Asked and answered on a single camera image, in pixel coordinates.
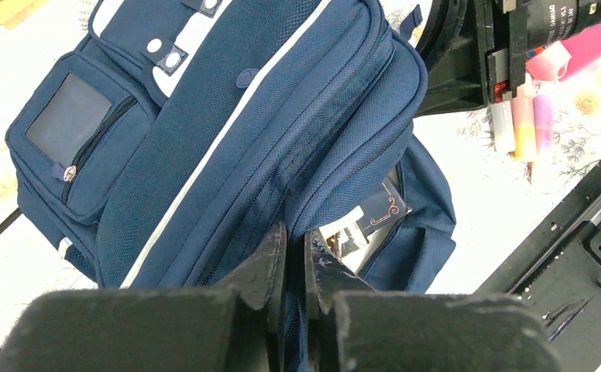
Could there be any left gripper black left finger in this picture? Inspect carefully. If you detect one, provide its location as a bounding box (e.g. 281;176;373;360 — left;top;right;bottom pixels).
0;222;287;371

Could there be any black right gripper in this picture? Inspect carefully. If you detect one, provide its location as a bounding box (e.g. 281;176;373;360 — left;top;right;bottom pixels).
416;0;528;117

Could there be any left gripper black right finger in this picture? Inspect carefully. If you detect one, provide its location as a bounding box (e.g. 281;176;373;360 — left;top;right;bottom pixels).
304;232;561;371

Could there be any dark blue hardcover book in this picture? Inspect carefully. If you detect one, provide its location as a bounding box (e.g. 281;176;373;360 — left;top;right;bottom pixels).
319;175;412;273

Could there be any navy blue student backpack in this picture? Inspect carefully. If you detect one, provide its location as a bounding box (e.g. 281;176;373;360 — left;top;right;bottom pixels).
5;1;456;371

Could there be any yellow orange highlighter pen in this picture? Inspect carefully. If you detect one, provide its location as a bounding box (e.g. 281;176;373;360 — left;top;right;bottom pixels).
511;73;537;163

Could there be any pink highlighter pen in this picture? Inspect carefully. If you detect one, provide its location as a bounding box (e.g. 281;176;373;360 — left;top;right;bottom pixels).
531;95;555;184

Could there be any long wooden block front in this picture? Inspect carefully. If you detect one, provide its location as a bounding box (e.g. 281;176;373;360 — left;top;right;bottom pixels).
0;0;48;29

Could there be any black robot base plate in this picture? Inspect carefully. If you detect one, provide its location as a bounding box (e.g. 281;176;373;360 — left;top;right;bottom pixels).
479;161;601;371

